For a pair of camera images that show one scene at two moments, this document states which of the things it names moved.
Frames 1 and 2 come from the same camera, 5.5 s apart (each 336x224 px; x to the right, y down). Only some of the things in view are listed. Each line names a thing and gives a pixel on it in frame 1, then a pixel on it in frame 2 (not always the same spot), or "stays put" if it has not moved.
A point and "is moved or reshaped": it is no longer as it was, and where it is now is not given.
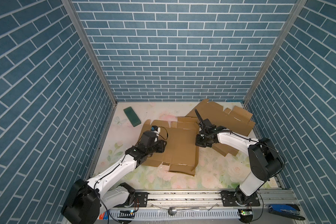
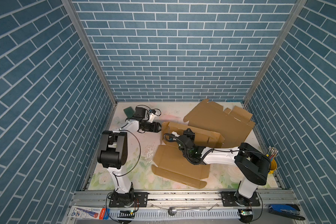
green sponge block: x=132 y=116 stays put
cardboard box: x=181 y=152 is moved or reshaped
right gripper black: x=197 y=143 to x=190 y=135
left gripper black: x=161 y=144 to x=153 y=127
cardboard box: x=237 y=120 stays put
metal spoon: x=172 y=211 stays put
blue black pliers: x=289 y=210 stays put
